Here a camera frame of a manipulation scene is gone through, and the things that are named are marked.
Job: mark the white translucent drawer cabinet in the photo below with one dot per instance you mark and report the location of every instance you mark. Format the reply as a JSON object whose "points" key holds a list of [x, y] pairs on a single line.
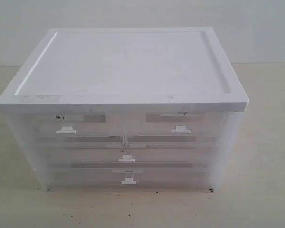
{"points": [[125, 71]]}

